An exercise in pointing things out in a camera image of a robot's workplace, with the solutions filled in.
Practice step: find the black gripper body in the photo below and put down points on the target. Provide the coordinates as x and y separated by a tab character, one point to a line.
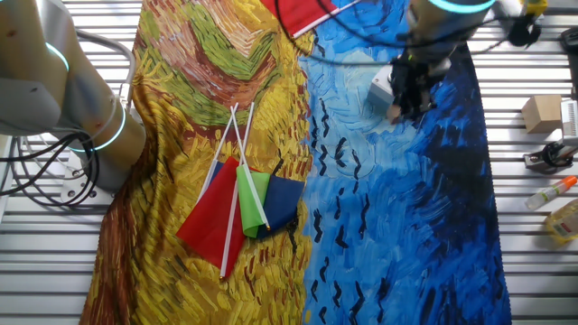
413	77

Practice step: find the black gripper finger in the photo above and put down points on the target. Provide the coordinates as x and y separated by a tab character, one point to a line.
417	108
397	100

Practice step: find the small wooden block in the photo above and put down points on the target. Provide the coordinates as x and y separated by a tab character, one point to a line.
394	115

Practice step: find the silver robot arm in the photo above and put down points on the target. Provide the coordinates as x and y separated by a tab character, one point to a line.
45	67

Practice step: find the white box green push button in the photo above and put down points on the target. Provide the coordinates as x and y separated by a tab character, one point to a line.
378	92

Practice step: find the painted blue yellow tablecloth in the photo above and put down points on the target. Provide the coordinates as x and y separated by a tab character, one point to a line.
406	225

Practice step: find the brown cardboard box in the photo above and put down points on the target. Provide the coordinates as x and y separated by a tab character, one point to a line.
542	115

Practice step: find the large red flag white stick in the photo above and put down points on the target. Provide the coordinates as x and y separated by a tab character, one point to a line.
298	11

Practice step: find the yellow emergency stop box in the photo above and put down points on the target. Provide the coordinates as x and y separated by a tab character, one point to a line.
535	6

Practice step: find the dark blue flag white stick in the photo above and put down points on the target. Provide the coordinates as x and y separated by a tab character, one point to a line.
282	203

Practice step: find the clear spray bottle orange cap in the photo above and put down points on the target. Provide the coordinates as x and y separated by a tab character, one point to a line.
546	195

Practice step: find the black device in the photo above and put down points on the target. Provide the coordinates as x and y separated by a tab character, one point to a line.
571	40

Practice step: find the yellow oil bottle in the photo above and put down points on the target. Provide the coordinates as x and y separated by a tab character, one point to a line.
564	223

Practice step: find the small green flag white stick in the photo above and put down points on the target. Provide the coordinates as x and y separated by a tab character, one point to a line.
247	212

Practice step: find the small red flag white stick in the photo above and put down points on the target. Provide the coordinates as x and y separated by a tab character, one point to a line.
207	225

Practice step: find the black clamp camera mount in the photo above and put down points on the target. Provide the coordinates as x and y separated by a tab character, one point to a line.
552	155

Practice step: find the ribbed silver camera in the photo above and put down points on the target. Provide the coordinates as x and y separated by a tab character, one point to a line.
570	122

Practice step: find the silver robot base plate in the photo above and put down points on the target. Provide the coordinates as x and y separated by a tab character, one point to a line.
72	189

